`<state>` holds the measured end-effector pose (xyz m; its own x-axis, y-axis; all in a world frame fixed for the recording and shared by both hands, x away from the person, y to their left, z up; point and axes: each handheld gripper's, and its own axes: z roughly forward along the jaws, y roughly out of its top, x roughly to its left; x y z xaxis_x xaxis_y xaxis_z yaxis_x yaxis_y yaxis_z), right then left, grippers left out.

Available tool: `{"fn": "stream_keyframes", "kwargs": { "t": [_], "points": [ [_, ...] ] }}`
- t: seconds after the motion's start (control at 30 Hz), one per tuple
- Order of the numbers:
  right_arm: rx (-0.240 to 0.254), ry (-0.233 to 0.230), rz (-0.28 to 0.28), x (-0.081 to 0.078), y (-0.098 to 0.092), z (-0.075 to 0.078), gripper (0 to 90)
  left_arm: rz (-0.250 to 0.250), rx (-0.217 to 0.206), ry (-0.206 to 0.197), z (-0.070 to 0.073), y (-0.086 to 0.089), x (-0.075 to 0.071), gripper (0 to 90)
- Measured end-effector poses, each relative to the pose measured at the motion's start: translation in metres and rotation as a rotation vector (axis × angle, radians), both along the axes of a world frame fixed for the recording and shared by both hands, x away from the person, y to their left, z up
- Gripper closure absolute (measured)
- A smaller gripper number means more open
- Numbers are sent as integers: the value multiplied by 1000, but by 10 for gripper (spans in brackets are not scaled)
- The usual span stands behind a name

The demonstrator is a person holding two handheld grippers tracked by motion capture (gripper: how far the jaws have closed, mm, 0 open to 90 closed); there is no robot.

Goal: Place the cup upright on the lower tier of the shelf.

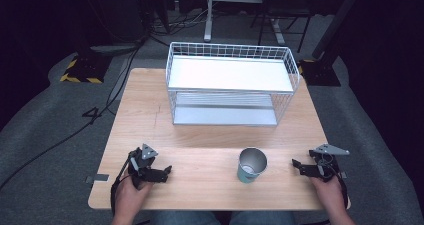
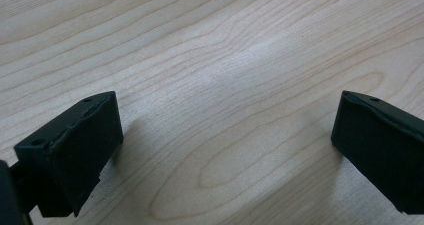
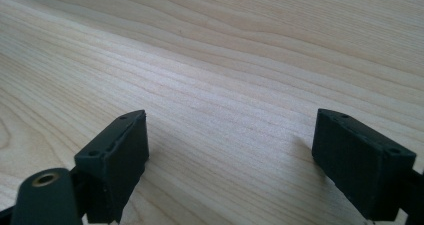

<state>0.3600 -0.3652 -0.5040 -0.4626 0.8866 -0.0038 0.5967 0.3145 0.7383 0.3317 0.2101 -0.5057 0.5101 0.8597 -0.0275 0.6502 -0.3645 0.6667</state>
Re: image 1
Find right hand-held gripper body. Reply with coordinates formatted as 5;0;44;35
308;143;351;183

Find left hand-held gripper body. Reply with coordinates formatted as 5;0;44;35
127;143;160;190

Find person's right hand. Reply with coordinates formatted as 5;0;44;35
311;177;350;217

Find person's left hand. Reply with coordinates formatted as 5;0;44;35
113;177;154;220

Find grey tape tab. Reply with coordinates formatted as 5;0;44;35
85;173;110;185

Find person's legs in jeans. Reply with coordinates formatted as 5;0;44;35
149;210;297;225

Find small metal cup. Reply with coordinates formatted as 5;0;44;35
236;147;269;185

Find black stand base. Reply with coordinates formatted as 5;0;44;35
297;57;342;88

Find black base with hazard tape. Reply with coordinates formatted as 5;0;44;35
59;52;113;85

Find black slanted pole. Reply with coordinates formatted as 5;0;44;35
311;0;367;60

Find black metal chair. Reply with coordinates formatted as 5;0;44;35
249;0;316;54

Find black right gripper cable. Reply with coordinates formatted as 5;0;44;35
333;170;350;210

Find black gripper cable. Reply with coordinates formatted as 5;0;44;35
110;151;138;216
333;170;350;210

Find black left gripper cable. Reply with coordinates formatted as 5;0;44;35
110;151;138;216

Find long black floor cable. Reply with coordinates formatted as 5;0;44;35
0;46;143;191

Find white wire shelf rack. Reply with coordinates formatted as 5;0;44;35
165;41;301;128

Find bundle of floor cables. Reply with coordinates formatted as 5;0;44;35
148;7;209;38

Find white desk frame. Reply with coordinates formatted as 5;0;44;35
203;0;288;47

